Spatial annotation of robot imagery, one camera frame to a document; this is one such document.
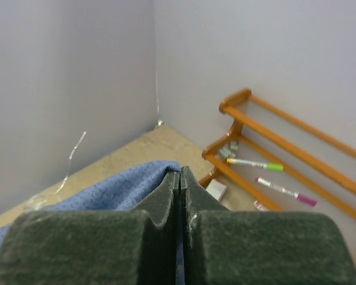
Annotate white red label card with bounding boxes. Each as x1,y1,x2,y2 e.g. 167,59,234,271
253,200,269,211

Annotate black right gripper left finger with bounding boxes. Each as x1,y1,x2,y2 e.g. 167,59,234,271
0,172,180,284

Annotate white red small box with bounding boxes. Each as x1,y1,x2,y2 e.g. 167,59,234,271
206,179,227,201

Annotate blue printed pillowcase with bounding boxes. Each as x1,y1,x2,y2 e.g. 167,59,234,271
0,160,180,268

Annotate wooden slatted rack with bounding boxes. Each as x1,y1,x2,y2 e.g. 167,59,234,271
201,88,356,227

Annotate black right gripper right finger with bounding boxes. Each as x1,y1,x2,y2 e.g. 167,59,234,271
180,166,356,284

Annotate magenta cap marker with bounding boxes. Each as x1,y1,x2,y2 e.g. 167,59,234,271
255,177,317,207

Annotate green cap marker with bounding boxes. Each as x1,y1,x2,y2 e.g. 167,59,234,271
226,157,284,171

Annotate pale green small clips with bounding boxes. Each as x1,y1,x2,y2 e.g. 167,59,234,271
219,141,239,158

